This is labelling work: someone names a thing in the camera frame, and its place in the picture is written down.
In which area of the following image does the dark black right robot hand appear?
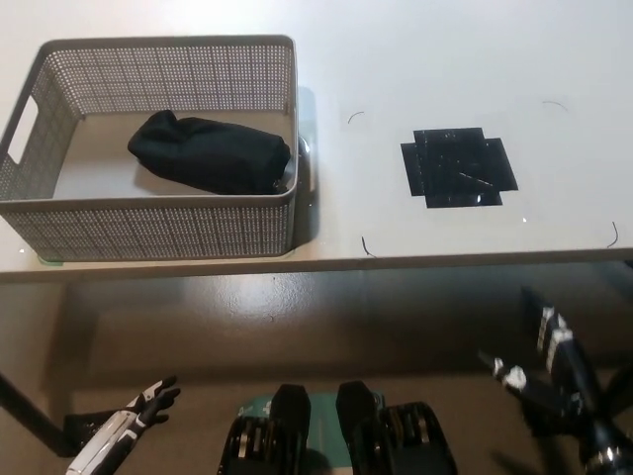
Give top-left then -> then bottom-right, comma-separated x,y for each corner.
477,285 -> 617,444

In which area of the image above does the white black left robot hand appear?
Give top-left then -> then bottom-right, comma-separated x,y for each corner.
65,375 -> 182,475

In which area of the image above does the black fabric pencil case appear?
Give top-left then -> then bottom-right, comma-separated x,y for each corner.
127,109 -> 293,196

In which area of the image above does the dark curved chair base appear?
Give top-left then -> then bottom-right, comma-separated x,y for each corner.
605,365 -> 633,425

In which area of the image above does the black table leg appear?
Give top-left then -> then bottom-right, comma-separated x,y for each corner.
0,370 -> 70,456

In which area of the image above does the black ribbed robot body block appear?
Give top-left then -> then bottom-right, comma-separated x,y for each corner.
335,380 -> 459,475
217,383 -> 317,475

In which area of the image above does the grey perforated plastic basket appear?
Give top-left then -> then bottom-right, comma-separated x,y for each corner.
0,34 -> 302,262

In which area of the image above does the black tape patch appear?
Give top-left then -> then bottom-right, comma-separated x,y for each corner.
400,127 -> 519,211

